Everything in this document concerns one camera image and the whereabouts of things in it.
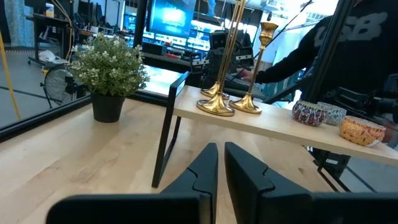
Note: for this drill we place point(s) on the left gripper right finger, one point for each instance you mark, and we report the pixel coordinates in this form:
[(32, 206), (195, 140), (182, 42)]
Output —
[(264, 202)]

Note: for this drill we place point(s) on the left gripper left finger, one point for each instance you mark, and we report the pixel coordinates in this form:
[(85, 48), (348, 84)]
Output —
[(186, 205)]

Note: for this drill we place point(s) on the gold candlestick holder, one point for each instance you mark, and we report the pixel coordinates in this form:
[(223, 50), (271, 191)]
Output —
[(216, 105), (247, 104), (211, 91)]

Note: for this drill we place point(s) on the wooden shelf riser black legs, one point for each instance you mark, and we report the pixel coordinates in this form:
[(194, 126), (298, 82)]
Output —
[(280, 124)]

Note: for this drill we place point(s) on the yellow round candle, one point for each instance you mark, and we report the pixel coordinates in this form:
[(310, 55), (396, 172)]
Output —
[(308, 113)]

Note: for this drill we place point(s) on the cream candle dark rim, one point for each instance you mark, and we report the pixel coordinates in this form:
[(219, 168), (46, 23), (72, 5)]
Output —
[(335, 113)]

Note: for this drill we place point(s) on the white round candle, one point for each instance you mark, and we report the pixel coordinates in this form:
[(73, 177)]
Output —
[(360, 132)]

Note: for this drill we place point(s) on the person's hand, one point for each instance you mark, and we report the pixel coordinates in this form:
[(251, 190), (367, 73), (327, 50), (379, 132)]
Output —
[(247, 74)]

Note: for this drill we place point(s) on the grey desk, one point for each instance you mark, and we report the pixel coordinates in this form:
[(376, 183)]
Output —
[(164, 60)]

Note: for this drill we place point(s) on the computer monitor blue screen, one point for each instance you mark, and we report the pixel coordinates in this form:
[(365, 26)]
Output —
[(171, 17)]

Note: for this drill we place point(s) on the green potted plant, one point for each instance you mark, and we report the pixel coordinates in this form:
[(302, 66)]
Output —
[(109, 71)]

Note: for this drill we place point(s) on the person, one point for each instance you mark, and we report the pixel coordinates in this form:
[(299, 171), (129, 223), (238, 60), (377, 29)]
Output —
[(357, 46)]

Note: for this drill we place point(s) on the black floor fan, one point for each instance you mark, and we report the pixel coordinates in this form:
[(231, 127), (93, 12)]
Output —
[(57, 85)]

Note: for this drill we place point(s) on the white crumpled bag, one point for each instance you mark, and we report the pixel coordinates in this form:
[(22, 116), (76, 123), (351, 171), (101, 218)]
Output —
[(46, 56)]

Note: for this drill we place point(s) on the black background table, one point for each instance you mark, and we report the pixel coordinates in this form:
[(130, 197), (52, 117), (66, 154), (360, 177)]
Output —
[(46, 21)]

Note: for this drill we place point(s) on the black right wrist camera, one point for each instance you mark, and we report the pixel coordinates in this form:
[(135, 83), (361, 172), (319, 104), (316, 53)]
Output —
[(217, 40)]

